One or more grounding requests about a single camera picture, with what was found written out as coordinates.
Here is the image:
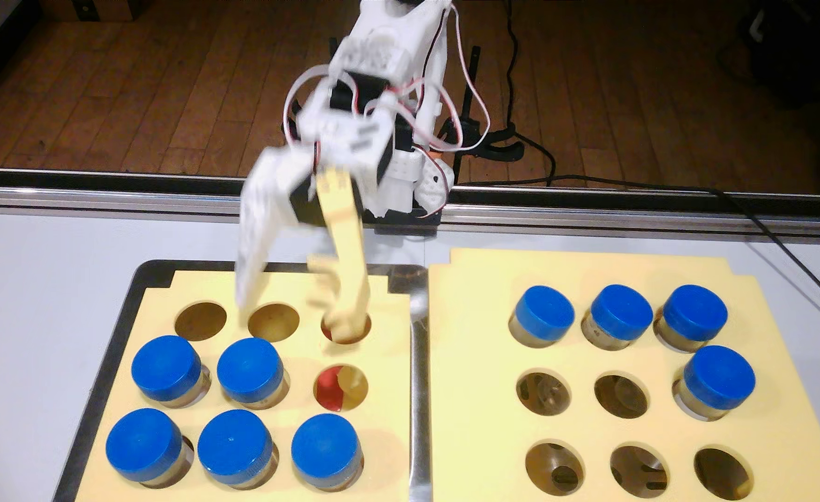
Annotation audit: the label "blue capped test tube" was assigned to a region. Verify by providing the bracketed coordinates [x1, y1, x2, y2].
[654, 284, 729, 353]
[582, 284, 655, 350]
[197, 409, 276, 489]
[216, 337, 290, 410]
[291, 413, 365, 491]
[131, 335, 210, 409]
[673, 345, 757, 421]
[509, 286, 576, 348]
[105, 408, 193, 488]

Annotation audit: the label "yellow foam rack in tray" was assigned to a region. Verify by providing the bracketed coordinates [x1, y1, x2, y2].
[75, 270, 413, 502]

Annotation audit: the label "black bar clamp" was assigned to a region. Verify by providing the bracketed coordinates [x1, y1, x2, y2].
[281, 36, 341, 144]
[438, 45, 526, 182]

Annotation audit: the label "black metal tray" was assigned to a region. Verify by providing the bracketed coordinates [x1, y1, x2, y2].
[53, 259, 433, 502]

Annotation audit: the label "white red servo wires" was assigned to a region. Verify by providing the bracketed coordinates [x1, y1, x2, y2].
[283, 0, 491, 220]

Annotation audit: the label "large yellow foam rack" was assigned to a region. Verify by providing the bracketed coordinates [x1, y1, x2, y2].
[429, 247, 820, 502]

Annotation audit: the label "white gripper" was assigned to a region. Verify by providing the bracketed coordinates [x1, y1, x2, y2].
[234, 91, 397, 344]

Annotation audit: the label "dark bulky object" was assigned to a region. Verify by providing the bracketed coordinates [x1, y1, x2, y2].
[720, 0, 820, 109]

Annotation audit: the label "black hanging cable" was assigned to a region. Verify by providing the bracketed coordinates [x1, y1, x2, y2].
[504, 0, 557, 185]

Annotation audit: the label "long black cable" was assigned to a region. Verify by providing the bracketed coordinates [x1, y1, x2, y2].
[452, 174, 820, 330]

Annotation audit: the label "aluminium table edge rail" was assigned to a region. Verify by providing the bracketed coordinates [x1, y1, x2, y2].
[0, 167, 820, 241]

